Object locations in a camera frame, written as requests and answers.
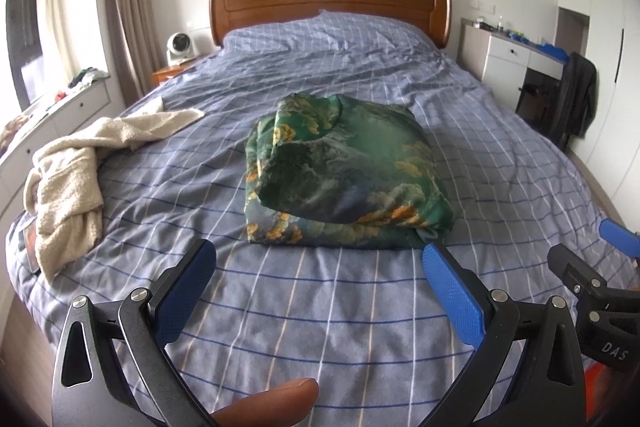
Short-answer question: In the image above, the green floral silk garment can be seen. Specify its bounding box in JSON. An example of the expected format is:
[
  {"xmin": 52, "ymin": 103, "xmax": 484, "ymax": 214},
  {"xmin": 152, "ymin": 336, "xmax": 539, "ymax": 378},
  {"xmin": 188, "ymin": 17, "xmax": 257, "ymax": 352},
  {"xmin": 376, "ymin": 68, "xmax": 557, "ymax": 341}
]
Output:
[{"xmin": 244, "ymin": 93, "xmax": 454, "ymax": 249}]

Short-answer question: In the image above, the operator hand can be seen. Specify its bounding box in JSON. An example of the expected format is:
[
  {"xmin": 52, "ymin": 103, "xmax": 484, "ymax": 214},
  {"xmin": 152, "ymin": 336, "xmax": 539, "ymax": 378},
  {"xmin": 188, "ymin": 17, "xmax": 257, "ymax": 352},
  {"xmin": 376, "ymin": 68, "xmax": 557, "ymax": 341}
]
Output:
[{"xmin": 212, "ymin": 377, "xmax": 319, "ymax": 427}]

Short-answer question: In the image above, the white wardrobe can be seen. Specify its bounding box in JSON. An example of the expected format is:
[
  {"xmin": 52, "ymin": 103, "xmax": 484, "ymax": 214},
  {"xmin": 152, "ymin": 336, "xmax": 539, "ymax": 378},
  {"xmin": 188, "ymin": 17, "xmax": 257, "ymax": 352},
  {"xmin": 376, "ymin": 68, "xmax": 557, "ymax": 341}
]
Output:
[{"xmin": 558, "ymin": 0, "xmax": 639, "ymax": 229}]

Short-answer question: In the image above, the dark jacket on chair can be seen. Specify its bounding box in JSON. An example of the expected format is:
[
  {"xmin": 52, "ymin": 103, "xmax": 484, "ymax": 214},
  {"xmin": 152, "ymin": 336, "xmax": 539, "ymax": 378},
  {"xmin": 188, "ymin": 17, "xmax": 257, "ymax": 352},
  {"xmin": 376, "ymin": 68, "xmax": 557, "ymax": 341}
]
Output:
[{"xmin": 548, "ymin": 52, "xmax": 598, "ymax": 152}]

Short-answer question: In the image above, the cream knit garment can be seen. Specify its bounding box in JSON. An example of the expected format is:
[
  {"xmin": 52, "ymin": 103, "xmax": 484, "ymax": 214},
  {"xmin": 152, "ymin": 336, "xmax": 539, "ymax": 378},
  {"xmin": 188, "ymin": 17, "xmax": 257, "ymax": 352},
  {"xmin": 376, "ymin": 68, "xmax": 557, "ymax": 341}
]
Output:
[{"xmin": 23, "ymin": 108, "xmax": 204, "ymax": 283}]

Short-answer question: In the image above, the blue plaid bed sheet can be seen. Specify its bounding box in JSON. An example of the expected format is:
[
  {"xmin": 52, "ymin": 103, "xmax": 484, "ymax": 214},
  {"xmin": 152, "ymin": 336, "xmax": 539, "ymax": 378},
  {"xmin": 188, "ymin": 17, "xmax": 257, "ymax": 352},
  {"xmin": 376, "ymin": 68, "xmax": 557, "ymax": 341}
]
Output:
[{"xmin": 4, "ymin": 10, "xmax": 640, "ymax": 427}]

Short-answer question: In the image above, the white desk with drawers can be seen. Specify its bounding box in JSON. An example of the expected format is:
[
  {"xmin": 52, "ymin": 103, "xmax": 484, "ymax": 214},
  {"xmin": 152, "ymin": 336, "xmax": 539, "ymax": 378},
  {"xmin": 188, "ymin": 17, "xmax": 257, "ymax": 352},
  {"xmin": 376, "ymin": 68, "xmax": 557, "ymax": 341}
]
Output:
[{"xmin": 458, "ymin": 18, "xmax": 564, "ymax": 112}]

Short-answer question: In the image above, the white window cabinet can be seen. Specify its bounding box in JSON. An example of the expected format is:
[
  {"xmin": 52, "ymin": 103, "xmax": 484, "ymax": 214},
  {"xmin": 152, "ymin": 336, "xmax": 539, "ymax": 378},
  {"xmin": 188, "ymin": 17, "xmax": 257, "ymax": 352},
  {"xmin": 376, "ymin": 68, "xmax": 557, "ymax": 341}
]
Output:
[{"xmin": 1, "ymin": 78, "xmax": 124, "ymax": 223}]

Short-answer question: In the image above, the wooden nightstand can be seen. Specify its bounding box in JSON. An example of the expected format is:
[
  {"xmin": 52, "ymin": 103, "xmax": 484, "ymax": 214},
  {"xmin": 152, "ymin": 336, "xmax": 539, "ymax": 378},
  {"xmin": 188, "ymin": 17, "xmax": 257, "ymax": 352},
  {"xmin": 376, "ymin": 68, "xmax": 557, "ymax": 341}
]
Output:
[{"xmin": 152, "ymin": 56, "xmax": 202, "ymax": 87}]

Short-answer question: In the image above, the small white fan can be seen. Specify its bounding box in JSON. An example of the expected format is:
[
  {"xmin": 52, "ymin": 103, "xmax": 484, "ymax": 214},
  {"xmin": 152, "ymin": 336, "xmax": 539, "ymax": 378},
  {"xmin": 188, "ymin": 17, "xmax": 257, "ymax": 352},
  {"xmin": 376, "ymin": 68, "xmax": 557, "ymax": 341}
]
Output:
[{"xmin": 166, "ymin": 32, "xmax": 194, "ymax": 66}]

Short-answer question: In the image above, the sheer white curtain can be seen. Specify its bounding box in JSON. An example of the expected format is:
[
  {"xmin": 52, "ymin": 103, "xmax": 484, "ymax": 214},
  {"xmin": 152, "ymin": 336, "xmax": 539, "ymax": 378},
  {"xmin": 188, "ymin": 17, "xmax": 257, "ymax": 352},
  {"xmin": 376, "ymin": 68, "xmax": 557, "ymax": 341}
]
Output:
[{"xmin": 36, "ymin": 0, "xmax": 78, "ymax": 87}]

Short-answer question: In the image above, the beige curtain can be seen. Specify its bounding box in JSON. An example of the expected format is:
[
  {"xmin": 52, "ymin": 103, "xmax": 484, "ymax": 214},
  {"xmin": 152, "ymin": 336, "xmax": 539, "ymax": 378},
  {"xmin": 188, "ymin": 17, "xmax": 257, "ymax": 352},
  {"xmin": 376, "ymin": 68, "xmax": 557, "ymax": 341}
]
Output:
[{"xmin": 105, "ymin": 0, "xmax": 162, "ymax": 106}]

